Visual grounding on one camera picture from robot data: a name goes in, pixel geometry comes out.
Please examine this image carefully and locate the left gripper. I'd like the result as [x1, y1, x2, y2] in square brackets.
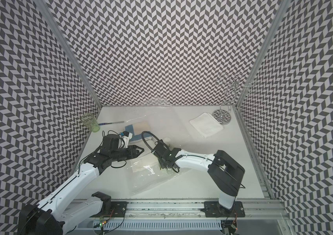
[111, 144, 145, 162]

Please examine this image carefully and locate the pale green towel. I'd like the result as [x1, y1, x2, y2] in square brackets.
[163, 166, 180, 177]

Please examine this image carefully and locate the blue and beige towel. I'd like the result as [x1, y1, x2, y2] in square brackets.
[125, 121, 151, 143]

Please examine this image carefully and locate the clear plastic vacuum bag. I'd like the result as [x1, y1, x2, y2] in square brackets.
[124, 98, 193, 196]

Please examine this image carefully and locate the white cloth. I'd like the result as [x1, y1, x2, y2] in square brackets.
[189, 113, 224, 138]

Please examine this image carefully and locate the white towel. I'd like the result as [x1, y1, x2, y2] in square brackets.
[130, 154, 160, 173]

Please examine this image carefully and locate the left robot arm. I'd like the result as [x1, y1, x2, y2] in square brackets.
[17, 134, 144, 235]

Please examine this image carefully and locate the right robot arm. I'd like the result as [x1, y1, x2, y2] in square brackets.
[151, 141, 245, 210]

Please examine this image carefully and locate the green glass cup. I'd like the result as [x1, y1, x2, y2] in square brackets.
[80, 113, 100, 132]

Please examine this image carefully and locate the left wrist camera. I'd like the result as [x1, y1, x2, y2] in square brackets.
[120, 131, 133, 148]

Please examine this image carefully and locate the purple handled utensil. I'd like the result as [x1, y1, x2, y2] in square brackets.
[98, 121, 125, 126]

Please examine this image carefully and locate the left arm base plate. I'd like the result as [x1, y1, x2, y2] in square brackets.
[91, 201, 128, 218]

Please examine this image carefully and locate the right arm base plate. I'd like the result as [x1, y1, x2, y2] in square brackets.
[200, 201, 245, 218]

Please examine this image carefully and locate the chrome wire mug stand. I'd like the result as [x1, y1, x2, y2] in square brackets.
[212, 73, 242, 125]

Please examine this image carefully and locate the aluminium front rail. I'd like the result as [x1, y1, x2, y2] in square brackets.
[114, 199, 289, 220]

